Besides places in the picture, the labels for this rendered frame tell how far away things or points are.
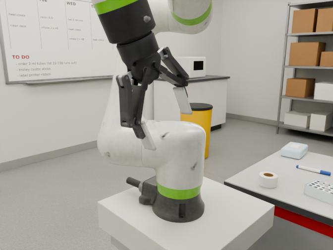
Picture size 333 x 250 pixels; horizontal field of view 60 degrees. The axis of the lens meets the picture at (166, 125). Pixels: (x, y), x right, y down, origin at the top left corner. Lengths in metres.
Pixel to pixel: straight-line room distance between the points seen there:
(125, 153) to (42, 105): 3.01
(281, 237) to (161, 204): 0.56
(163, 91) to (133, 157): 3.76
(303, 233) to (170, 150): 0.63
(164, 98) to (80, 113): 1.32
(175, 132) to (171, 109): 3.69
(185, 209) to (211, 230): 0.08
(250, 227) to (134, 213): 0.31
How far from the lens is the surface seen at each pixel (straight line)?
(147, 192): 0.86
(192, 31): 0.91
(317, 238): 1.15
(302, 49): 4.85
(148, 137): 0.57
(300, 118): 4.99
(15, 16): 3.59
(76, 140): 3.98
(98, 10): 0.54
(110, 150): 0.76
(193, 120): 3.42
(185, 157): 0.72
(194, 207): 0.80
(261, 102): 5.64
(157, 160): 0.73
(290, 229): 1.18
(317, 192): 1.18
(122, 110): 0.55
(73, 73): 3.82
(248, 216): 0.86
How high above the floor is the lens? 1.26
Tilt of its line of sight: 14 degrees down
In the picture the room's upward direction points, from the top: straight up
